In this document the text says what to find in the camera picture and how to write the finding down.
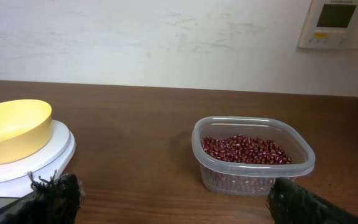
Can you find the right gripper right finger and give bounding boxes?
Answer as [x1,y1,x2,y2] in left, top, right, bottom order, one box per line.
[267,177,358,224]

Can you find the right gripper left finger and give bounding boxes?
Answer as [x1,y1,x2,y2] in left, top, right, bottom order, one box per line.
[0,172,85,224]

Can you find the red adzuki beans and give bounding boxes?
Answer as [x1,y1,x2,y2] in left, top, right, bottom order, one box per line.
[200,134,292,195]

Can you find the white digital kitchen scale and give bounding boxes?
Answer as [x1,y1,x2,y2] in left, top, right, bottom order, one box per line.
[0,120,76,208]

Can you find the clear plastic container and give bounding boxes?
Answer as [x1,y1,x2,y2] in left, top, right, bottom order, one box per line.
[191,116,316,196]

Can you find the yellow bowl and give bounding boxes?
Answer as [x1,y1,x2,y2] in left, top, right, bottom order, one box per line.
[0,99,52,164]

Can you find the white wall control panel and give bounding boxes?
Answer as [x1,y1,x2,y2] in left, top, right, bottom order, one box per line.
[298,0,358,50]

